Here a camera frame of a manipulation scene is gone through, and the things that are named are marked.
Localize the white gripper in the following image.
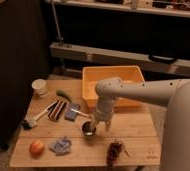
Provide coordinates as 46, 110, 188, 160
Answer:
92, 99, 116, 132

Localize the dark metal cup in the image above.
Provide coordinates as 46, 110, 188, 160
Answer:
82, 121, 96, 134

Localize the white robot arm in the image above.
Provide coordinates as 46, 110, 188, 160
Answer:
91, 77, 190, 171

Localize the green plastic cup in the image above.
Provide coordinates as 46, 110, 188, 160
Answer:
83, 132, 96, 139

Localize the brown pine cone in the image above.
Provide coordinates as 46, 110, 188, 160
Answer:
106, 140, 128, 167

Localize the small metal brush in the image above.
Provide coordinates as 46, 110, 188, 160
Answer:
71, 108, 91, 119

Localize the blue sponge block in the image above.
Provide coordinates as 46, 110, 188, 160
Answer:
65, 103, 81, 121

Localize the crumpled blue cloth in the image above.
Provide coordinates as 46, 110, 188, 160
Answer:
49, 137, 72, 155

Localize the wooden table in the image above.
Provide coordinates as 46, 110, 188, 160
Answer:
9, 79, 166, 168

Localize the yellow plastic bin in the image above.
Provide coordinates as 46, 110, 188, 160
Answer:
82, 65, 144, 108

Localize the striped brown box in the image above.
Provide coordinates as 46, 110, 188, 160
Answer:
48, 100, 66, 121

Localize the green cucumber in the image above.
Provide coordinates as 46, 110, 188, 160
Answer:
56, 90, 72, 102

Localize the red apple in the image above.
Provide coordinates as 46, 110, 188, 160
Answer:
29, 140, 44, 156

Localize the white paper cup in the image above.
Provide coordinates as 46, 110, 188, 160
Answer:
31, 79, 47, 97

